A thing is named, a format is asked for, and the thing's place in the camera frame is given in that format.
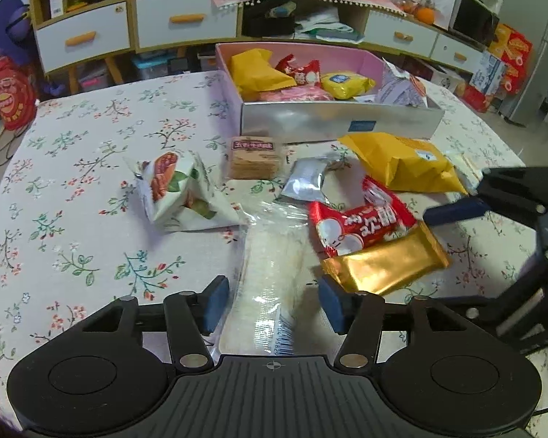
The orange fruit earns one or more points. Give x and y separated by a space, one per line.
424 15

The low wooden cabinet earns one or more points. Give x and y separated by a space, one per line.
364 25

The clear long bread packet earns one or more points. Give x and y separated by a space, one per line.
269 273

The yellow blue label cracker packet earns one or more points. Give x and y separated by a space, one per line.
347 84

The gold foil snack packet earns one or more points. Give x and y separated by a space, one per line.
388 260

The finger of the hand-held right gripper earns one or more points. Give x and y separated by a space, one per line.
456 212
520 289

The silver foil snack packet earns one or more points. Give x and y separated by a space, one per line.
306 180

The small white box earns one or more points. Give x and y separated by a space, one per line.
56 2

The white pecan print snack packet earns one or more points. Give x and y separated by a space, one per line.
178 191

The pile of folded clothes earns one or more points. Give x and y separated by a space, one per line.
329 27

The mustard yellow snack packet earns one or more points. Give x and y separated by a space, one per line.
255 73
402 164

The red printed gift bag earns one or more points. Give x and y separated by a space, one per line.
11 96

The pink clear snack packet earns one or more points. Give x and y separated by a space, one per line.
297 95

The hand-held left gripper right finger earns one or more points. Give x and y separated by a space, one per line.
335 305

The white beige stripe snack packet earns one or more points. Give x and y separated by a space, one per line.
466 169

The purple plush toy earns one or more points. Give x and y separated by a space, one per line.
7 27

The white printed carton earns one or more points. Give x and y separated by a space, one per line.
450 80

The large red white snack packet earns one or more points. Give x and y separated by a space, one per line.
360 226

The black microwave oven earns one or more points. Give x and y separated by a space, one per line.
472 18

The small red snack packet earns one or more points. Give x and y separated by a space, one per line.
299 70

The pink silver cardboard box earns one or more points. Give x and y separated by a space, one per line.
329 121

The white grey snack packet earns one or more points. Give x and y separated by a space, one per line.
399 89

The blue white carton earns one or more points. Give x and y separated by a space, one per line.
486 73

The brown biscuit packet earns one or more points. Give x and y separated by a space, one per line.
253 159

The orange red carton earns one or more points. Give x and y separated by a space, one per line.
511 48

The floral tablecloth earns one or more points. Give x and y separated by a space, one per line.
73 191

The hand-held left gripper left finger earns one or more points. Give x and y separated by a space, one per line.
214 305

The clear plastic storage box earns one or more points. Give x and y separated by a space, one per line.
153 67

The grey refrigerator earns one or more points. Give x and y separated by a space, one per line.
539 54

